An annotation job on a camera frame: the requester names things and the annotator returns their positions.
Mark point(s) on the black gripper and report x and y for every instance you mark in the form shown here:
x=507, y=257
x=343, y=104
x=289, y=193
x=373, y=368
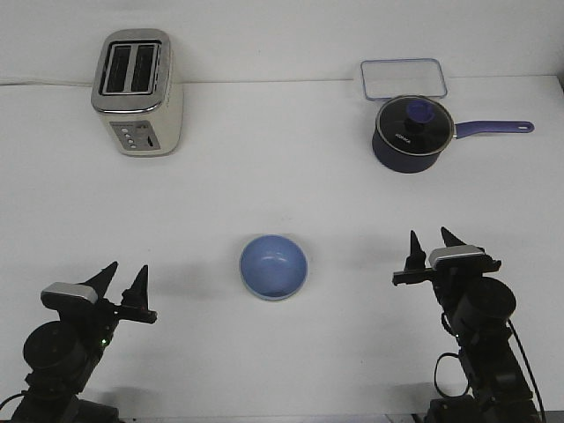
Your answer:
x=449, y=281
x=96, y=324

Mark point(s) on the dark blue saucepan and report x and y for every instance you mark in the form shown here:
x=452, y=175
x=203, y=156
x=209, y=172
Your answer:
x=409, y=164

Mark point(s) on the blue bowl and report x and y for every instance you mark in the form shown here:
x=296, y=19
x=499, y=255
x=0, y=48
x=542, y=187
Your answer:
x=273, y=267

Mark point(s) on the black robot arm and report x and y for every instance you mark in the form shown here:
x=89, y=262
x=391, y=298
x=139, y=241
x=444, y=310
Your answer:
x=476, y=311
x=62, y=354

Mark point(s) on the glass pot lid blue knob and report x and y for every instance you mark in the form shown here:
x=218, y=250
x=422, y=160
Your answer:
x=415, y=125

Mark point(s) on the cream and silver toaster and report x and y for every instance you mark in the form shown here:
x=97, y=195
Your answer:
x=136, y=93

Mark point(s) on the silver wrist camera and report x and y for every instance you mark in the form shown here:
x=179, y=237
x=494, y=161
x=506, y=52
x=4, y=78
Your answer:
x=442, y=255
x=61, y=296

